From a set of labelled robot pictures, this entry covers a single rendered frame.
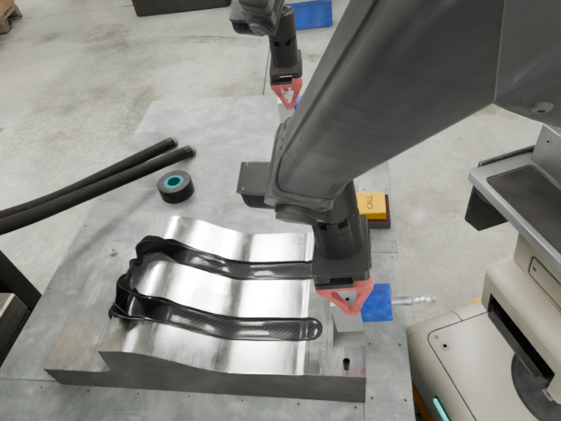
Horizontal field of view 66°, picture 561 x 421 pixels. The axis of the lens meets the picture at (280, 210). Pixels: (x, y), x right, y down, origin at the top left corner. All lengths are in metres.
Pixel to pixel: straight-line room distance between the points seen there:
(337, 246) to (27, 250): 2.08
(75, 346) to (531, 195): 0.72
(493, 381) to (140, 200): 1.02
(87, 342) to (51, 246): 1.61
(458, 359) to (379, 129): 1.19
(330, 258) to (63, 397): 0.52
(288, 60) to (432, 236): 1.23
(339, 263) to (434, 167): 1.82
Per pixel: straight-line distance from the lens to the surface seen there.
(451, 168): 2.30
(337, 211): 0.46
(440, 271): 1.85
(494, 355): 1.38
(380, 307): 0.57
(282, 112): 0.99
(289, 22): 0.90
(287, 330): 0.67
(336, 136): 0.21
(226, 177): 1.05
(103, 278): 0.86
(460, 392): 1.31
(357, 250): 0.50
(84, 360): 0.78
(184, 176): 1.04
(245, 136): 1.17
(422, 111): 0.17
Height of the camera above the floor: 1.47
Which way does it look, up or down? 45 degrees down
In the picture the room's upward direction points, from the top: 10 degrees counter-clockwise
